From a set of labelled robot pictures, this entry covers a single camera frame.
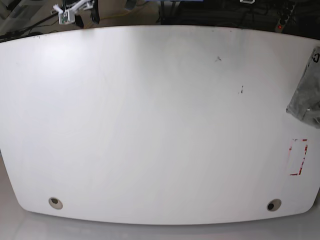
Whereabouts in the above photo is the red tape rectangle marking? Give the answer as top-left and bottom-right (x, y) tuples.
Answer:
(288, 138), (308, 176)

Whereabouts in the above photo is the power strip with red light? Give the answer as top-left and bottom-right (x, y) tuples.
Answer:
(274, 5), (295, 33)

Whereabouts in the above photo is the right table cable grommet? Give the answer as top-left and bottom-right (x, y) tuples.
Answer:
(266, 198), (282, 212)

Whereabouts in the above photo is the left table cable grommet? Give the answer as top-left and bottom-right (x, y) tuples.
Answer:
(48, 197), (63, 210)

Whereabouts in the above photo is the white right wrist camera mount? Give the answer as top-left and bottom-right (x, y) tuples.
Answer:
(51, 0), (94, 25)

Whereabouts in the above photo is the table cable grommet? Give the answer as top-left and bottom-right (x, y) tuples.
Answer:
(266, 198), (282, 212)
(48, 197), (63, 210)

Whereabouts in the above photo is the yellow cable on floor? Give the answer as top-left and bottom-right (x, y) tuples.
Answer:
(86, 9), (131, 29)

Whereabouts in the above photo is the grey T-shirt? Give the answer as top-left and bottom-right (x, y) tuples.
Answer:
(286, 46), (320, 129)

